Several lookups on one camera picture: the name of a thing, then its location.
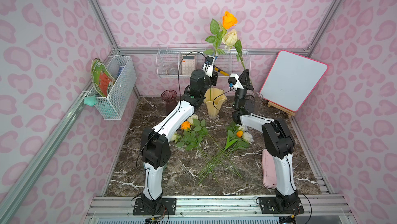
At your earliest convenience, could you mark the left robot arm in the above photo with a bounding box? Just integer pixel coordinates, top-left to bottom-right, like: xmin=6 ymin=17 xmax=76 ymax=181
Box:
xmin=140 ymin=55 xmax=218 ymax=210

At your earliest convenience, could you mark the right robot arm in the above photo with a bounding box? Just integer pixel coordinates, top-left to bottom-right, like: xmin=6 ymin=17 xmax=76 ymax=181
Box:
xmin=227 ymin=69 xmax=300 ymax=213

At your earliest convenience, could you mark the yellow utility knife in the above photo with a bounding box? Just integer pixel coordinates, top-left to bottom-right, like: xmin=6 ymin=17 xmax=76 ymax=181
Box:
xmin=214 ymin=67 xmax=229 ymax=77

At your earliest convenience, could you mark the pink calculator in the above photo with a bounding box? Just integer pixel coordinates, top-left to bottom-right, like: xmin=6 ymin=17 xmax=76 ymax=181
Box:
xmin=181 ymin=55 xmax=196 ymax=75

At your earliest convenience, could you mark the clear glass vase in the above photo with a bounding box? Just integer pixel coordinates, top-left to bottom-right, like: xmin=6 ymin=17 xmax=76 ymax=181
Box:
xmin=251 ymin=93 xmax=264 ymax=114

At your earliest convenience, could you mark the yellow flower-shaped vase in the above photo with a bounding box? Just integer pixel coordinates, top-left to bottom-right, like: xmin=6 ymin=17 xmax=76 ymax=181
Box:
xmin=204 ymin=88 xmax=227 ymax=120

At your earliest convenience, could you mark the clear tape roll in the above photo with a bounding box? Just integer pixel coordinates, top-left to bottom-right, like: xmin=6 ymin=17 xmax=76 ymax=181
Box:
xmin=166 ymin=64 xmax=179 ymax=75

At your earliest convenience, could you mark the purple ribbed glass vase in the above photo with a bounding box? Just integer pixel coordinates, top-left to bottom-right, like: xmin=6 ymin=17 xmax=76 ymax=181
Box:
xmin=161 ymin=89 xmax=177 ymax=115

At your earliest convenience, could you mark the white rose upper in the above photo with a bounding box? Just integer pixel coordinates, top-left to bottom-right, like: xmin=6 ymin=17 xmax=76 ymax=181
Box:
xmin=226 ymin=121 xmax=247 ymax=134

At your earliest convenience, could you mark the white rose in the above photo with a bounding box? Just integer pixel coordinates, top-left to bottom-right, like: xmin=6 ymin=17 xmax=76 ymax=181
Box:
xmin=204 ymin=132 xmax=253 ymax=180
xmin=226 ymin=121 xmax=247 ymax=134

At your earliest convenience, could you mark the pink-framed whiteboard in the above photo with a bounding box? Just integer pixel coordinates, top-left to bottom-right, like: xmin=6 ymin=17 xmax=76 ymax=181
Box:
xmin=260 ymin=50 xmax=328 ymax=112

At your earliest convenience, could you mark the wooden easel stand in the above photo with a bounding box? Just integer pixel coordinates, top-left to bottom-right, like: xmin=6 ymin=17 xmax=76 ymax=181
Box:
xmin=267 ymin=101 xmax=296 ymax=117

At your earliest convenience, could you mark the white rose lower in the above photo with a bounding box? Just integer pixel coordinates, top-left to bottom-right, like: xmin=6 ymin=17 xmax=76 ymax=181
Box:
xmin=204 ymin=132 xmax=253 ymax=180

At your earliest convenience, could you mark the small orange rose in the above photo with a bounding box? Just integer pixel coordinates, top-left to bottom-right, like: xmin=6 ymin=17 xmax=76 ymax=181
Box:
xmin=199 ymin=130 xmax=244 ymax=183

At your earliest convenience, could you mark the cream rose on table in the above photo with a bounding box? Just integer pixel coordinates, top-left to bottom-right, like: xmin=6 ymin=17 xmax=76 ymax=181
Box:
xmin=171 ymin=133 xmax=198 ymax=151

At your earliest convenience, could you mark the green red paper fan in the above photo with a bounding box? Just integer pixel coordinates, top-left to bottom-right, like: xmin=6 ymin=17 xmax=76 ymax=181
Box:
xmin=91 ymin=58 xmax=116 ymax=98

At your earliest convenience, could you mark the teal hook toy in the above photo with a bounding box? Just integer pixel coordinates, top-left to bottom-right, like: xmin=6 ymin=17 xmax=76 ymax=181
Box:
xmin=84 ymin=95 xmax=98 ymax=107

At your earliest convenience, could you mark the white wire wall basket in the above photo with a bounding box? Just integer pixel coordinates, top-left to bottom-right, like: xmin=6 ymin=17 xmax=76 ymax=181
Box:
xmin=156 ymin=43 xmax=251 ymax=78

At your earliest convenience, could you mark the white wire side basket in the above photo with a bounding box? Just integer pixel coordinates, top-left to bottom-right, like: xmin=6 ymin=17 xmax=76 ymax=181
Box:
xmin=90 ymin=55 xmax=137 ymax=120

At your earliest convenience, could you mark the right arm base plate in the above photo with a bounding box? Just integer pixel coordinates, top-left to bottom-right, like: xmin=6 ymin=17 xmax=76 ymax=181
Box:
xmin=256 ymin=195 xmax=305 ymax=215

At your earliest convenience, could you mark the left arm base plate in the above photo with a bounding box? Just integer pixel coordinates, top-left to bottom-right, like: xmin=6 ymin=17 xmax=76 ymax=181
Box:
xmin=133 ymin=197 xmax=177 ymax=216

